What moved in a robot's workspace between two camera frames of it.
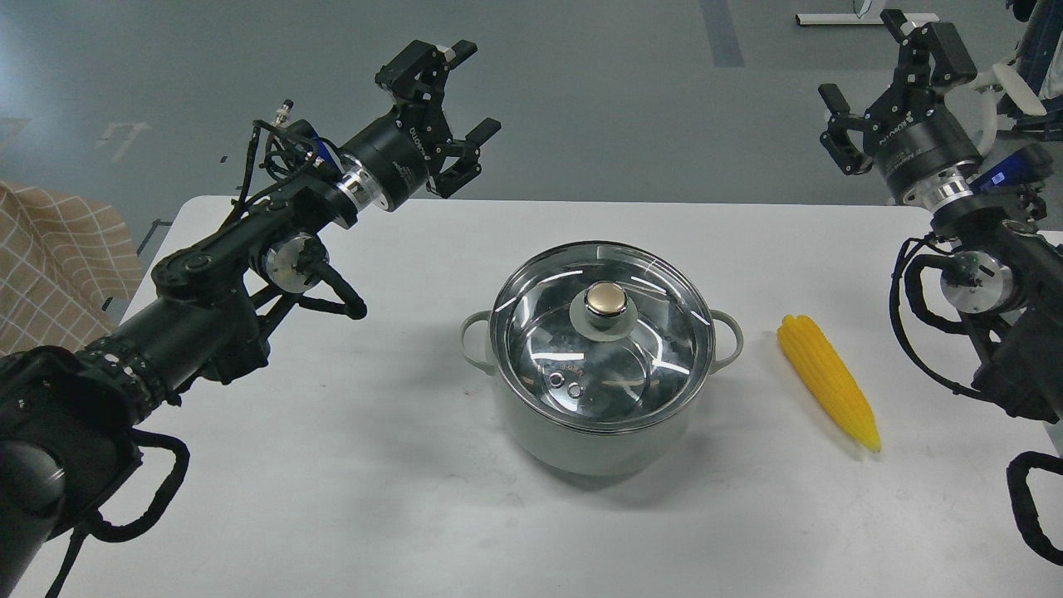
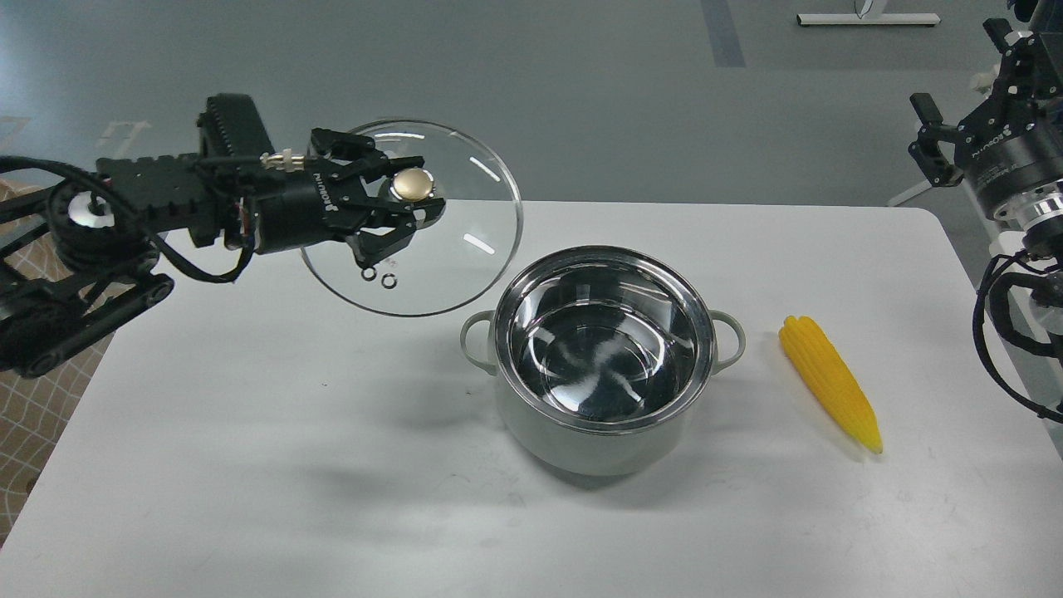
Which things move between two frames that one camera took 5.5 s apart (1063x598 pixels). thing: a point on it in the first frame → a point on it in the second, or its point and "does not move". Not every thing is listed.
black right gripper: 923,146 → 1009,145
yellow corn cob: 832,376 does not move
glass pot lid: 602,336 → 454,252
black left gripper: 389,164 → 320,200
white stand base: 870,18 does not move
